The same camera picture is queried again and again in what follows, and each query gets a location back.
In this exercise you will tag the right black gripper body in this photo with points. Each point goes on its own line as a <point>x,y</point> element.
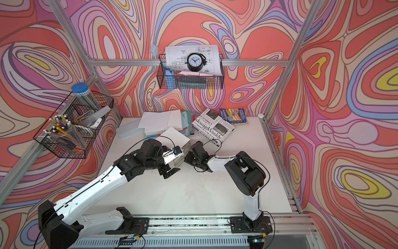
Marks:
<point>192,160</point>

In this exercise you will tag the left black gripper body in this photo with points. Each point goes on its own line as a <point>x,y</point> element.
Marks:
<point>164,169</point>

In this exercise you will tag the white three-drawer box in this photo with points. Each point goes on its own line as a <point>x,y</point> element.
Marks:
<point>173,137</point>

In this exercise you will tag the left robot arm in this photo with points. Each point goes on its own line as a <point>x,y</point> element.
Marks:
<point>64,222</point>

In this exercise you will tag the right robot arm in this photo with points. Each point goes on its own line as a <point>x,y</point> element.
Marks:
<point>244,171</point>

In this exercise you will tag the folded newspaper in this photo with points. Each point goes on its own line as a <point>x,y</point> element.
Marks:
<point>213,127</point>

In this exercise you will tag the teal books stack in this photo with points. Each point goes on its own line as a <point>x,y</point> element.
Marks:
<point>186,123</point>

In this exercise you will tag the white open notebook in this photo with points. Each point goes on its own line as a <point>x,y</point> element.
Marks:
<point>158,122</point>

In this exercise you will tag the translucent plastic box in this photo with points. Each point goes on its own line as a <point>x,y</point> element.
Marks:
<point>130,129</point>

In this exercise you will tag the blue book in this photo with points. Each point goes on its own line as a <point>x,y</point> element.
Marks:
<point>233,116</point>

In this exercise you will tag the black round clock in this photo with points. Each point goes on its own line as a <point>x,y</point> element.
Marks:
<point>195,62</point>

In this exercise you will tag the white drawing sheet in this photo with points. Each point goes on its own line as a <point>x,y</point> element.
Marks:
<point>176,58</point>

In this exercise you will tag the clear cup with pens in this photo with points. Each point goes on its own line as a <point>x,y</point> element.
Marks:
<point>64,132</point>

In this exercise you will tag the blue lid pencil jar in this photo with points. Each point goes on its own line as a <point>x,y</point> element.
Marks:
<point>85,95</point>

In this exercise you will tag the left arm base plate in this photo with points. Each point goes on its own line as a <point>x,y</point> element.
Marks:
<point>132,226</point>

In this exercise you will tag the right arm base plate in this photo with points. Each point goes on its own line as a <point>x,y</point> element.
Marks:
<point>242,224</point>

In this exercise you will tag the black wire wall basket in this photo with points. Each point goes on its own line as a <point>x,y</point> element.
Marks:
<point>172,79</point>

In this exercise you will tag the black wire side basket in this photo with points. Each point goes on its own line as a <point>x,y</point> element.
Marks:
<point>74,109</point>

